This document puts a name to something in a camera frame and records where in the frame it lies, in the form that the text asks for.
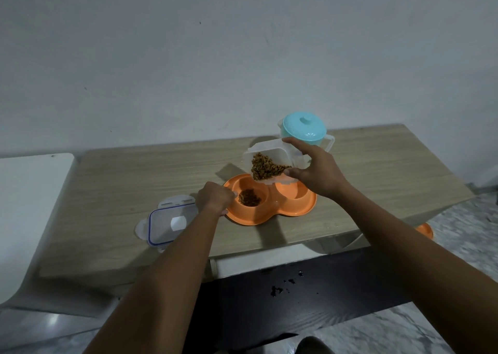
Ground person's left hand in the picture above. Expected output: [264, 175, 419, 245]
[195, 181, 236, 216]

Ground person's right hand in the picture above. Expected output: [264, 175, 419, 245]
[282, 137, 349, 200]

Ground orange double pet bowl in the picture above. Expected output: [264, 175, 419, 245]
[223, 173, 318, 227]

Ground clear plastic food container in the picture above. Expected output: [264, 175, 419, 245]
[241, 138, 312, 186]

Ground person's left forearm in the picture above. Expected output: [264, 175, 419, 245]
[84, 206, 229, 354]

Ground person's right forearm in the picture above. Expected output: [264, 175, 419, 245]
[334, 183, 498, 354]

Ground brown pet food in bowl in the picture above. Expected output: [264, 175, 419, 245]
[238, 188, 262, 207]

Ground brown pet food in container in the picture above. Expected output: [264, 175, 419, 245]
[251, 152, 292, 182]

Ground clear pitcher with teal lid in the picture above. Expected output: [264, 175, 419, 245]
[277, 111, 336, 153]

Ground clear lid with blue seal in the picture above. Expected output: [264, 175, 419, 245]
[134, 194, 200, 253]

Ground spilled pet food crumbs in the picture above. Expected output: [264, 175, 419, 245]
[270, 271, 305, 298]

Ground black wooden bench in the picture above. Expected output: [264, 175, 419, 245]
[182, 245, 414, 354]

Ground small orange bowl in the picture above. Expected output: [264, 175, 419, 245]
[415, 222, 435, 241]

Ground white side table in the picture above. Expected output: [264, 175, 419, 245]
[0, 153, 79, 306]

